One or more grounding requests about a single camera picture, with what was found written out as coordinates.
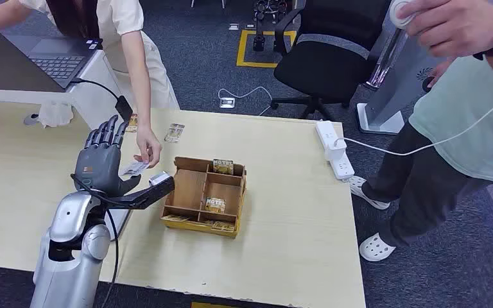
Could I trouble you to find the person's ID card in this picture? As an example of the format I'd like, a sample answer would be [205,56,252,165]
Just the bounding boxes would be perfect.
[120,160,150,178]

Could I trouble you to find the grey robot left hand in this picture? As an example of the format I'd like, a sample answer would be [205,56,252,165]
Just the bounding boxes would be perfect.
[73,114,142,198]

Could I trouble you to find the white chair legs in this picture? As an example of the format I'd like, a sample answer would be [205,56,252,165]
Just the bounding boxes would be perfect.
[189,0,227,10]

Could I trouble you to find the person's right hand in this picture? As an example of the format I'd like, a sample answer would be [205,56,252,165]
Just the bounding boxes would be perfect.
[426,58,455,89]

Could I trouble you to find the black wheeled equipment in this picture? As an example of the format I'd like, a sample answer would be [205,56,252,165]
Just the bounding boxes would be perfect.
[252,0,289,53]

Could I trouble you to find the white plug adapter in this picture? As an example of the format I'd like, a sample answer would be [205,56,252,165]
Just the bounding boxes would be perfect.
[324,137,348,162]

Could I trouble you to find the white crumpled tissue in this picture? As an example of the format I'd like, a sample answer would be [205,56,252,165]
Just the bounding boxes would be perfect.
[37,101,74,129]

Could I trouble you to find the black adapter cable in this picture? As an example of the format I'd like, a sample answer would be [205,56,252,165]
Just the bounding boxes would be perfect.
[69,78,122,103]

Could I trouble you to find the yellow floor tape square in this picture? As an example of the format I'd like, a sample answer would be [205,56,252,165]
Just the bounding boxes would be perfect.
[190,302,247,308]

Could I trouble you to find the white floor cable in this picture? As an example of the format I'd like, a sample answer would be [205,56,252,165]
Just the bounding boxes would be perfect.
[217,86,273,116]

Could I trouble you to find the wooden card organizer box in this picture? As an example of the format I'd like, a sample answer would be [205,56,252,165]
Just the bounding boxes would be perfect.
[160,156,247,239]

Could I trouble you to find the white controller cable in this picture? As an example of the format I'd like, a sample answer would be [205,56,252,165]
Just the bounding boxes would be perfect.
[343,87,493,157]

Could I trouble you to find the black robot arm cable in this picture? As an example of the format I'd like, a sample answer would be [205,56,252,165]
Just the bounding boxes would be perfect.
[69,173,120,308]

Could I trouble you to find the dark grey laptop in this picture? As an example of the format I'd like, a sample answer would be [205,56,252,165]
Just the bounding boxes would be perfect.
[0,12,103,94]

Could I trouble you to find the black office chair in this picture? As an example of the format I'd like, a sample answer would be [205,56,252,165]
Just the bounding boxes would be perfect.
[270,0,394,122]

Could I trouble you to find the black power adapter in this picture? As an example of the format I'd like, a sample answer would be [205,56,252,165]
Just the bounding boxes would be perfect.
[114,95,134,122]

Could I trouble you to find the white handheld controller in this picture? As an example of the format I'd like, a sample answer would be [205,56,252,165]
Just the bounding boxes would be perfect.
[388,0,417,30]

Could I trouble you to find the white desk riser stand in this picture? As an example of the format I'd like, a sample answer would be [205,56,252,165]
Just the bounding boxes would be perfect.
[0,50,124,150]

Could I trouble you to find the person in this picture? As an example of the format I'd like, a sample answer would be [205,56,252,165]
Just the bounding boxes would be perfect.
[349,0,493,262]
[0,0,180,169]

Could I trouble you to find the white perforated clog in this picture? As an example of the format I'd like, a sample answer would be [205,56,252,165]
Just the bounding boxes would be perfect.
[349,175,391,211]
[358,232,397,262]

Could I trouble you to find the person's left hand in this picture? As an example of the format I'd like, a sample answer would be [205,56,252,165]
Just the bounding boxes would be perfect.
[397,0,493,58]
[135,124,163,169]

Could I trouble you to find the black round knob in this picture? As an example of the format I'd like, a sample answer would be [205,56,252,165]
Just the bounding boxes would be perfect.
[421,75,437,94]

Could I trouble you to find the grey metal kiosk stand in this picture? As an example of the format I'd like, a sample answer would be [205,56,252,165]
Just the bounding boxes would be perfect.
[356,0,447,135]

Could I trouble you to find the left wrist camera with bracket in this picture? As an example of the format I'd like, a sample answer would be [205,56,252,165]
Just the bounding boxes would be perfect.
[101,171,175,211]

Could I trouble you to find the white power strip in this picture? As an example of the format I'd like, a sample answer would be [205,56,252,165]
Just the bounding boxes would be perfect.
[315,120,356,182]

